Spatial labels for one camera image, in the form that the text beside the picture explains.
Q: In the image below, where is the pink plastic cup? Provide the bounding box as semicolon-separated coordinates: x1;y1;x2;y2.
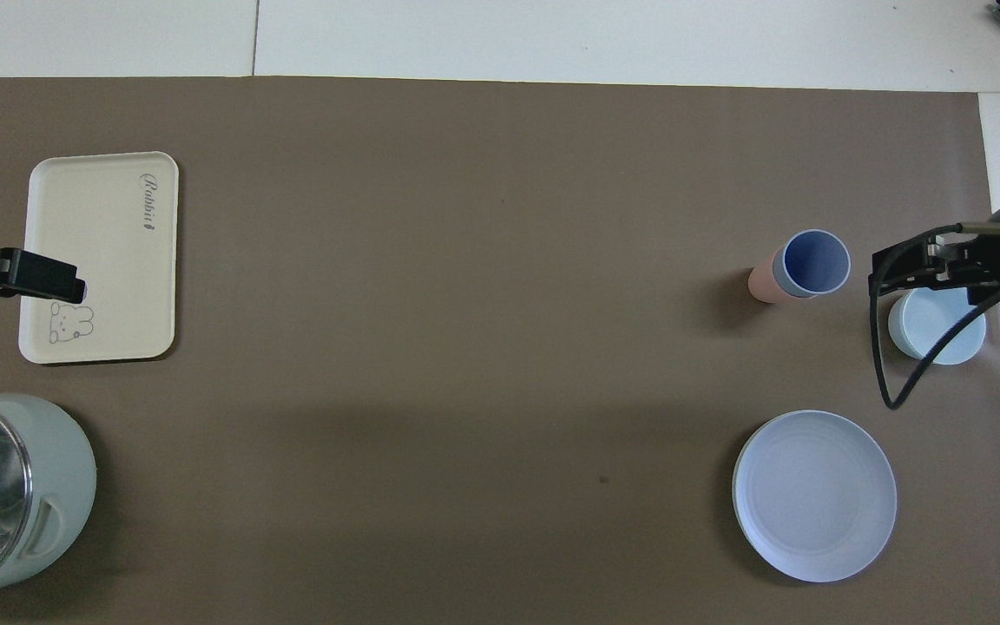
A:
747;252;800;305

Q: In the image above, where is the pale green cooking pot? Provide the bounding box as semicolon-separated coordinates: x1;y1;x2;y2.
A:
0;393;97;609

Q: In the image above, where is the light blue bowl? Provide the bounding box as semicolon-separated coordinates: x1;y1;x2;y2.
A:
888;286;987;365

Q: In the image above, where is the blue plastic cup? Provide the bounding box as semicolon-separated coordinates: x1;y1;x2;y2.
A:
772;229;852;299

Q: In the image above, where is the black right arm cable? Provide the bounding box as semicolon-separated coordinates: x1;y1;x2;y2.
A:
868;224;1000;411

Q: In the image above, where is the brown table mat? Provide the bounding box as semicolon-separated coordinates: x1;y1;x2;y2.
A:
0;76;1000;625

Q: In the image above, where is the cream rabbit print tray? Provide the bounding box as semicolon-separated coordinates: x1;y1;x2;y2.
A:
18;152;181;365

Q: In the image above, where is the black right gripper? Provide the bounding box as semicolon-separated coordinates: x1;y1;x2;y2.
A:
871;227;1000;306

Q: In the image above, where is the lavender blue plate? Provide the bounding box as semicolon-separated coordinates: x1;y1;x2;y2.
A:
732;410;898;583

